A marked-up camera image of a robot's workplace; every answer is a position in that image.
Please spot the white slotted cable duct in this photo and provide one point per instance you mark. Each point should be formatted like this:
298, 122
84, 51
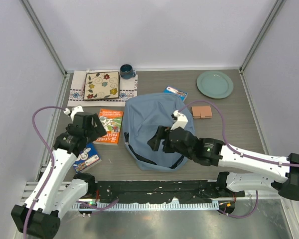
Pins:
173, 206

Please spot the blue paperback book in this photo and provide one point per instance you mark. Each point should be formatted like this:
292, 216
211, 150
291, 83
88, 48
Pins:
180, 93

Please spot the white patterned cloth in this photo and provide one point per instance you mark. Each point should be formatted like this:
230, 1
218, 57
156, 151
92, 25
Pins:
128, 90

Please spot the blue fabric backpack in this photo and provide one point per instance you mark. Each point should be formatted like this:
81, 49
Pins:
143, 115

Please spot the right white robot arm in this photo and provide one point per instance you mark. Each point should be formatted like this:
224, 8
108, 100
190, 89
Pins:
273, 173

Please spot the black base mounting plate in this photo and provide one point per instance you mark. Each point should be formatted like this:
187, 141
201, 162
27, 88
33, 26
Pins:
159, 192

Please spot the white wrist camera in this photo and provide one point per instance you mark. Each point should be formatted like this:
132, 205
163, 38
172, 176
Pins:
73, 110
180, 120

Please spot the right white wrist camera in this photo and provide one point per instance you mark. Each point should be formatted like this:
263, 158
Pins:
180, 120

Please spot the floral square tile plate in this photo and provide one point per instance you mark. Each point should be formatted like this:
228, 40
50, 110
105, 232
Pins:
101, 85

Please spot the orange treehouse book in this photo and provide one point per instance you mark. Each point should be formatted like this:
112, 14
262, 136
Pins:
112, 122

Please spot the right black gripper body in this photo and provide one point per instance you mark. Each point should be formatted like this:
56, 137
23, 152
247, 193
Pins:
174, 149

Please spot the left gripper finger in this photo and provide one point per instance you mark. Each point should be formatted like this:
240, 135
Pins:
89, 136
98, 126

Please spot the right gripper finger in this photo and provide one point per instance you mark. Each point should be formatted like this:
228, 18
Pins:
161, 134
156, 144

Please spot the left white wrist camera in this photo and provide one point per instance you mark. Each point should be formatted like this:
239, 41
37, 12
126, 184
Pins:
73, 110

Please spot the dark blue ceramic mug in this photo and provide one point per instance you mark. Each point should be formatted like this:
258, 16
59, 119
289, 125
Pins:
127, 71

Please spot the blue cartoon book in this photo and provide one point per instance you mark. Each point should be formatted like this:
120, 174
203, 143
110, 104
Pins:
86, 159

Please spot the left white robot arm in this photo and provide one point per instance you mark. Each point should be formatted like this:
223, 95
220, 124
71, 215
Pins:
41, 214

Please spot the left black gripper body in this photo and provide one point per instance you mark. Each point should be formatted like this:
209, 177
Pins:
69, 128

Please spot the teal round plate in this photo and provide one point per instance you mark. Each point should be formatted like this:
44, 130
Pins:
215, 84

